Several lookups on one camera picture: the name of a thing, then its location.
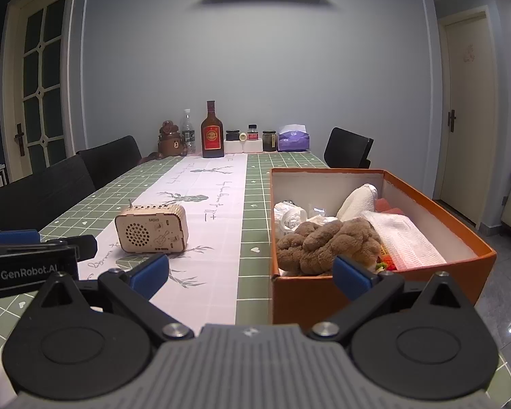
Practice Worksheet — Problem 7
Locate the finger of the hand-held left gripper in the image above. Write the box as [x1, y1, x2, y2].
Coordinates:
[0, 229, 69, 248]
[0, 235, 98, 261]

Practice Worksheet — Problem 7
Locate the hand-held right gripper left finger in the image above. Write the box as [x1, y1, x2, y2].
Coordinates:
[28, 255, 195, 339]

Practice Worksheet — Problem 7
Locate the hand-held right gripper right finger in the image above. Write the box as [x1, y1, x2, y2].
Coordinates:
[311, 256, 478, 339]

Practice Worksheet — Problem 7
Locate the orange cardboard box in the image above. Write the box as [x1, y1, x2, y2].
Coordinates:
[267, 167, 498, 325]

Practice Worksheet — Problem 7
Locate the brown plush toy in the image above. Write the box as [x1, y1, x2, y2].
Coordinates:
[277, 217, 399, 277]

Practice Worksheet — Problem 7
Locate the white waffle towel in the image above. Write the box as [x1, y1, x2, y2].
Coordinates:
[360, 210, 448, 271]

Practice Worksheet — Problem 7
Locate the clear plastic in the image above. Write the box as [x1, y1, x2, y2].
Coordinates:
[274, 201, 309, 236]

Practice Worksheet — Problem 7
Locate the wooden radio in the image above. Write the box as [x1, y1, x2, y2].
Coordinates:
[114, 203, 189, 255]

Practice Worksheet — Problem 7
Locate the black chair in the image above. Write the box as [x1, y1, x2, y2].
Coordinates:
[77, 135, 142, 190]
[0, 155, 96, 233]
[324, 127, 374, 169]

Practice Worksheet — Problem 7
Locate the white printed table runner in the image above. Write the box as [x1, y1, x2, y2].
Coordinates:
[0, 153, 250, 409]

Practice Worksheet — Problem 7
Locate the green checked tablecloth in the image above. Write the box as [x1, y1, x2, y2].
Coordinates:
[0, 151, 511, 409]

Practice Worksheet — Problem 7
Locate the brown bear-shaped bottle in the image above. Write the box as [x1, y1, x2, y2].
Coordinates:
[138, 120, 188, 165]

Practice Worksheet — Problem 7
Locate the clear plastic water bottle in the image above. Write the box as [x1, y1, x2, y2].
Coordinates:
[181, 109, 196, 155]

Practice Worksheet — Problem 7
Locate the purple tissue pack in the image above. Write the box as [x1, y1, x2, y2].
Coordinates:
[278, 124, 311, 152]

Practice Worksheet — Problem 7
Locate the brown glass bottle red label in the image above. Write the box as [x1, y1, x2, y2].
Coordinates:
[201, 101, 225, 158]

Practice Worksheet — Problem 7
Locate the glass panel door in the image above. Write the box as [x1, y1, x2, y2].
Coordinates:
[4, 0, 75, 184]

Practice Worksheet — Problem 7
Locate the plain cream door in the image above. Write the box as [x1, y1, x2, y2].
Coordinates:
[434, 6, 499, 228]

